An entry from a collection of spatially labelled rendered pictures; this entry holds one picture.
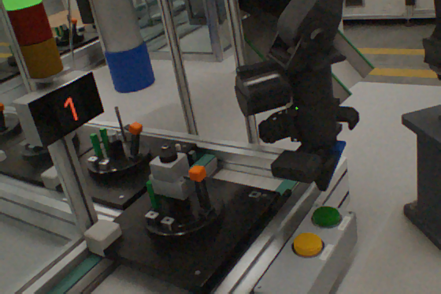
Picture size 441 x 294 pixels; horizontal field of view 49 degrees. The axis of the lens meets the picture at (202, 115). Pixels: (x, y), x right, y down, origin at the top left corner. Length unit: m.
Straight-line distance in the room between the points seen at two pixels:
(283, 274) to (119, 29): 1.20
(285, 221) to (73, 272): 0.35
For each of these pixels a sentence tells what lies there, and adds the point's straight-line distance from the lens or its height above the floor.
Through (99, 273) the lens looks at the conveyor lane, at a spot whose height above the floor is 0.92.
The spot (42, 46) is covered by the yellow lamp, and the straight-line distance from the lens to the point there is 0.72.
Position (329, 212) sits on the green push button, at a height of 0.97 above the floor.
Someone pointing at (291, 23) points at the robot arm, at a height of 1.28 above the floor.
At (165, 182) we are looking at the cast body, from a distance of 0.78.
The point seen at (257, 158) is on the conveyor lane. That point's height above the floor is 0.96.
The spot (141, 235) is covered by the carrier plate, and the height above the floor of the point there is 0.97.
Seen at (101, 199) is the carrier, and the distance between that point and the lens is 0.96.
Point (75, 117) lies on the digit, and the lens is 0.76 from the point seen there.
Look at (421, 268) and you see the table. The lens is 0.88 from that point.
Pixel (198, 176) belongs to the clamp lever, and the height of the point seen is 1.07.
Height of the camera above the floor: 1.45
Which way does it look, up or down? 24 degrees down
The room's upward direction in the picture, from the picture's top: 12 degrees counter-clockwise
